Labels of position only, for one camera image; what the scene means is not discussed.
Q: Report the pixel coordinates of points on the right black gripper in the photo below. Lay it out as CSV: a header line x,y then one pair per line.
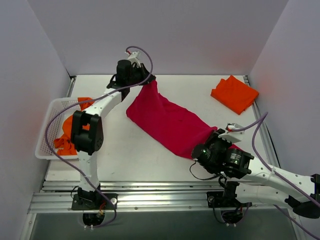
x,y
215,136

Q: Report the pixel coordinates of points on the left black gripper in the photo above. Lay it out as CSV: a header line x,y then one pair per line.
x,y
144,73

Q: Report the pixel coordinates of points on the magenta t shirt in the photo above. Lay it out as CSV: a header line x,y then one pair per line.
x,y
175,127

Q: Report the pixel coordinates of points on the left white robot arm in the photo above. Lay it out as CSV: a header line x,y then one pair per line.
x,y
88,142

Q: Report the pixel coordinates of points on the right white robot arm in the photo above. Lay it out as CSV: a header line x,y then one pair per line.
x,y
250,181

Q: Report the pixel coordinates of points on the folded orange t shirt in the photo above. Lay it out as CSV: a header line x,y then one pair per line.
x,y
234,94

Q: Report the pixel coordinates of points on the crumpled orange t shirt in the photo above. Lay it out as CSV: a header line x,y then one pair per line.
x,y
63,144

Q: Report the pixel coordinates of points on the white plastic basket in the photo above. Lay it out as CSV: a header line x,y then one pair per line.
x,y
42,151

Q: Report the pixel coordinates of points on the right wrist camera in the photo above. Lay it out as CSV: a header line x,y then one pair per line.
x,y
234,133

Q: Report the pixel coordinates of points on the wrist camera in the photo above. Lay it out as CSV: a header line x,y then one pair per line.
x,y
133,56
234,133

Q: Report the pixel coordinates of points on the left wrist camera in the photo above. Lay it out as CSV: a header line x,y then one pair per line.
x,y
133,56

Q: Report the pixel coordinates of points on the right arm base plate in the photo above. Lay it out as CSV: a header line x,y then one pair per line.
x,y
215,199

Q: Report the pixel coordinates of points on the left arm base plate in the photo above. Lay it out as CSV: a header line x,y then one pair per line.
x,y
82,204

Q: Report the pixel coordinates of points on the aluminium rail frame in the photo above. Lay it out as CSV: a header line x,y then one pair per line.
x,y
157,195

